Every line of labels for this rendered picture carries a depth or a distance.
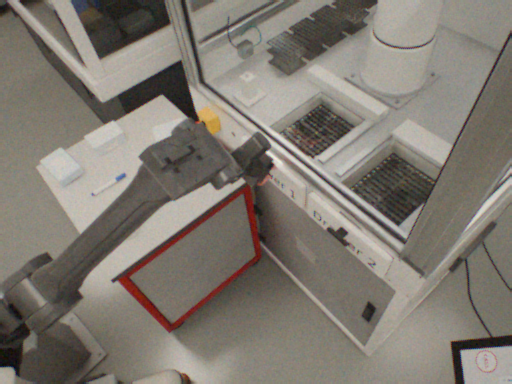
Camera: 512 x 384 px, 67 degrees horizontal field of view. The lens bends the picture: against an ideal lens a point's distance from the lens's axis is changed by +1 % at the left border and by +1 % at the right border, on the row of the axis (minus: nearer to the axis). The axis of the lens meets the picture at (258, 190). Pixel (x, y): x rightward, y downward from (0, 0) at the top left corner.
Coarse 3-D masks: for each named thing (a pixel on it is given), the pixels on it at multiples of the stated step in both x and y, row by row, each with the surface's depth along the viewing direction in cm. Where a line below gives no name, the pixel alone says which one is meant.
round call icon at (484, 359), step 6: (474, 354) 77; (480, 354) 76; (486, 354) 75; (492, 354) 75; (480, 360) 76; (486, 360) 75; (492, 360) 74; (480, 366) 75; (486, 366) 74; (492, 366) 74; (498, 366) 73; (480, 372) 75; (486, 372) 74; (492, 372) 73; (498, 372) 72
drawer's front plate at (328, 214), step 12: (312, 192) 111; (312, 204) 113; (324, 204) 109; (312, 216) 118; (324, 216) 111; (336, 216) 106; (324, 228) 116; (336, 228) 110; (348, 228) 104; (348, 240) 108; (360, 240) 102; (372, 240) 101; (372, 252) 101; (384, 252) 99; (384, 264) 100
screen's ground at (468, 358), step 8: (464, 352) 79; (472, 352) 78; (496, 352) 74; (504, 352) 73; (464, 360) 78; (472, 360) 77; (504, 360) 72; (464, 368) 78; (472, 368) 76; (504, 368) 72; (464, 376) 77; (472, 376) 76; (480, 376) 75; (488, 376) 73; (496, 376) 72
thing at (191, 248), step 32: (160, 96) 167; (128, 128) 157; (96, 160) 148; (128, 160) 147; (64, 192) 140; (192, 192) 136; (224, 192) 135; (160, 224) 129; (192, 224) 131; (224, 224) 149; (256, 224) 166; (128, 256) 123; (160, 256) 133; (192, 256) 147; (224, 256) 165; (256, 256) 188; (128, 288) 130; (160, 288) 146; (192, 288) 164; (160, 320) 161
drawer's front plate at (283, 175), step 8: (280, 168) 117; (280, 176) 120; (288, 176) 115; (280, 184) 123; (288, 184) 118; (296, 184) 114; (304, 184) 113; (288, 192) 122; (296, 192) 117; (304, 192) 115; (296, 200) 121; (304, 200) 119
